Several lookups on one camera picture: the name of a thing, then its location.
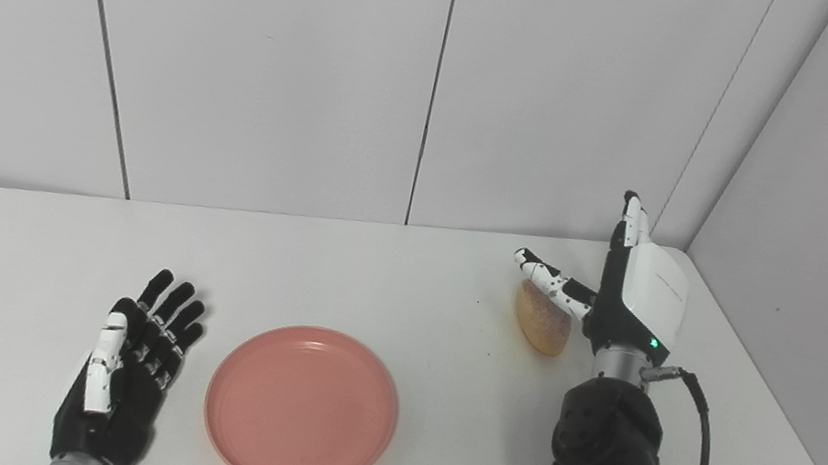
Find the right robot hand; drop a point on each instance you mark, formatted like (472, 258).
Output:
(629, 292)

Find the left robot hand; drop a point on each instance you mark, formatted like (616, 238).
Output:
(124, 377)

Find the brown bread roll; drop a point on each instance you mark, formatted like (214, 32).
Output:
(539, 324)

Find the pink round plate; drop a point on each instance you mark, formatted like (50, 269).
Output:
(301, 408)

